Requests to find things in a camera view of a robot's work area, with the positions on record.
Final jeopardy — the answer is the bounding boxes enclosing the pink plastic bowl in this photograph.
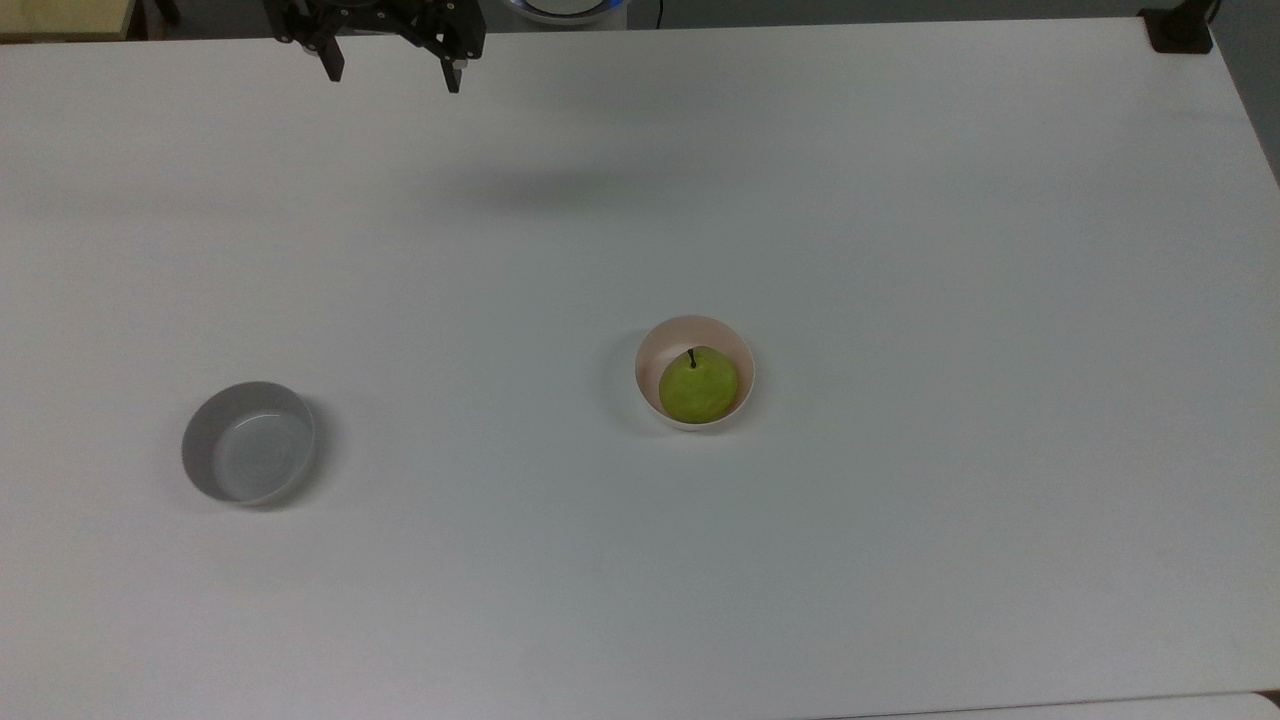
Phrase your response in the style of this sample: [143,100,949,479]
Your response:
[635,316,756,432]

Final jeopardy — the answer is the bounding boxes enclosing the black camera stand clamp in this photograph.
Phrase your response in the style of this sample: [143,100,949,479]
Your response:
[1139,0,1223,54]

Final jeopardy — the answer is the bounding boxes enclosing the green pear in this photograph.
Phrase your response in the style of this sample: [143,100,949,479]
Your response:
[659,347,742,423]

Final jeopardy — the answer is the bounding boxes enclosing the light wooden furniture panel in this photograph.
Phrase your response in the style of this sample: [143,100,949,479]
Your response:
[0,0,137,43]

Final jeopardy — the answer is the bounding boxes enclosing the grey plastic bowl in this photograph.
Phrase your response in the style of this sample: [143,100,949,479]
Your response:
[181,381,317,506]

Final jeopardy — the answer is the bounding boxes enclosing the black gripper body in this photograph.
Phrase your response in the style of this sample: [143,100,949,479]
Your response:
[265,0,487,63]

